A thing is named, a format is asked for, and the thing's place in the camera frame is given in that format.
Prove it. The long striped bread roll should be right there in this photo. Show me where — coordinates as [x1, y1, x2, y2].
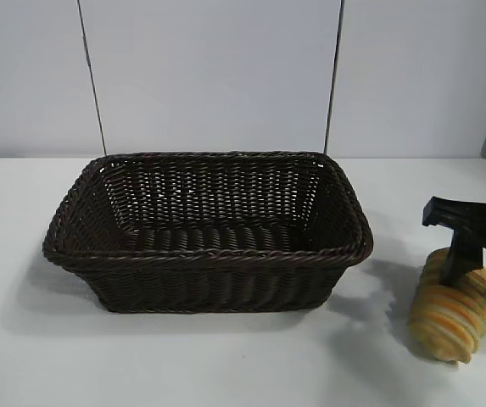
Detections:
[407, 248, 486, 366]

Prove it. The dark brown wicker basket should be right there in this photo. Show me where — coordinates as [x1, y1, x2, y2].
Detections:
[41, 149, 375, 315]

